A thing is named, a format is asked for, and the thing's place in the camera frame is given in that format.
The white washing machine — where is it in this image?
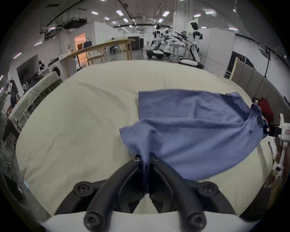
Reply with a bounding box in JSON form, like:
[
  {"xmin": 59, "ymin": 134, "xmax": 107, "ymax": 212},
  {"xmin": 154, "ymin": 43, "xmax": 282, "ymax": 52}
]
[{"xmin": 47, "ymin": 57, "xmax": 64, "ymax": 79}]

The tall wooden table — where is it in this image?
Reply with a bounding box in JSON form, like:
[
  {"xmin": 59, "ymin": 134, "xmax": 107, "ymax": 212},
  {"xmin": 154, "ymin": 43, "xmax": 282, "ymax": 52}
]
[{"xmin": 64, "ymin": 38, "xmax": 136, "ymax": 78}]

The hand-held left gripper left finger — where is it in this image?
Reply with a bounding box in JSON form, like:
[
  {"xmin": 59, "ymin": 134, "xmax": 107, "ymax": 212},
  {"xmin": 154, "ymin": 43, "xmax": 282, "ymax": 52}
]
[{"xmin": 54, "ymin": 155, "xmax": 145, "ymax": 232}]

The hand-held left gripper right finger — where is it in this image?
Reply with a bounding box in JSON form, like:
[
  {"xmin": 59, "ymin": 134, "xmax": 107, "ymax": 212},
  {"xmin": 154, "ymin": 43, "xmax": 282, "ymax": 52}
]
[{"xmin": 148, "ymin": 153, "xmax": 237, "ymax": 232}]

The white and black humanoid robot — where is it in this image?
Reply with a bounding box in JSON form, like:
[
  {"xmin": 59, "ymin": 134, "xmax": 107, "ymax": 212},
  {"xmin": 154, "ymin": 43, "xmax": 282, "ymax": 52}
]
[
  {"xmin": 161, "ymin": 29, "xmax": 174, "ymax": 57},
  {"xmin": 177, "ymin": 21, "xmax": 204, "ymax": 69},
  {"xmin": 146, "ymin": 24, "xmax": 165, "ymax": 60}
]

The person's right hand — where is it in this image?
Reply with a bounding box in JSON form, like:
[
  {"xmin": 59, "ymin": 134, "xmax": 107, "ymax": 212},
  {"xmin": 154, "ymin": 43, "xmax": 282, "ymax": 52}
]
[{"xmin": 274, "ymin": 147, "xmax": 283, "ymax": 165}]

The red bag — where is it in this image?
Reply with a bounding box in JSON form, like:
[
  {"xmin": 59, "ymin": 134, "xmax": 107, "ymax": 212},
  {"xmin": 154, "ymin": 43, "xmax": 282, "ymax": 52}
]
[{"xmin": 257, "ymin": 97, "xmax": 274, "ymax": 124}]

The blue shirt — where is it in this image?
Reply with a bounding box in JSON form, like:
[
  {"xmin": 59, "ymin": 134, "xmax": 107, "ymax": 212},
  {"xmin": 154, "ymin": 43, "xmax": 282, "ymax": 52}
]
[{"xmin": 119, "ymin": 89, "xmax": 270, "ymax": 196}]

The grey padded headboard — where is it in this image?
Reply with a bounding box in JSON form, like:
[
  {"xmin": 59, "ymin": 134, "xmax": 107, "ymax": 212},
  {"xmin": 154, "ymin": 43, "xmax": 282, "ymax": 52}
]
[{"xmin": 231, "ymin": 61, "xmax": 290, "ymax": 128}]

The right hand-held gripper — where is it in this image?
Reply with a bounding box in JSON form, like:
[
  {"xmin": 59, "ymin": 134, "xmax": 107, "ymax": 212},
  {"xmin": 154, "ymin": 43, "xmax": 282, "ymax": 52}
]
[{"xmin": 267, "ymin": 113, "xmax": 290, "ymax": 180}]

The wooden chair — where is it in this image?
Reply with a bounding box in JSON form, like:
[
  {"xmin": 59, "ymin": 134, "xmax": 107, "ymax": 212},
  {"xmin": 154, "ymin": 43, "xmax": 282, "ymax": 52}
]
[{"xmin": 86, "ymin": 48, "xmax": 107, "ymax": 66}]

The bed with beige sheet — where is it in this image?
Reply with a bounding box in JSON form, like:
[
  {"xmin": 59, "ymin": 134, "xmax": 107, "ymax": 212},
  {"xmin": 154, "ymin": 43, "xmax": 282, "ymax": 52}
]
[{"xmin": 15, "ymin": 59, "xmax": 279, "ymax": 223}]

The plastic-wrapped bed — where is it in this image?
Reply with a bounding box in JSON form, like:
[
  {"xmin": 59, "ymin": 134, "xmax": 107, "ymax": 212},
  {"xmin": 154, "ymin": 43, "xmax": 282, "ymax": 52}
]
[{"xmin": 11, "ymin": 71, "xmax": 63, "ymax": 132}]

